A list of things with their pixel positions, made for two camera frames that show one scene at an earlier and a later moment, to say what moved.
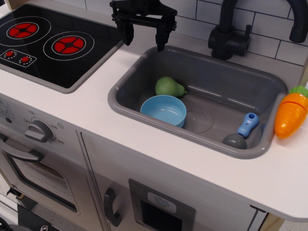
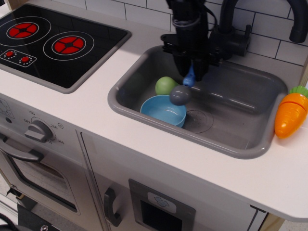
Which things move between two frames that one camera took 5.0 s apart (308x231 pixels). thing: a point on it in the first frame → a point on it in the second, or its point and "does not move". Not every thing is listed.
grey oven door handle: x=33 y=155 does not move
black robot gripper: x=125 y=12 → x=192 y=42
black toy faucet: x=225 y=41 does not move
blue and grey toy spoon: x=238 y=140 → x=180 y=95
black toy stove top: x=56 y=50 does not move
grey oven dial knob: x=39 y=130 does not move
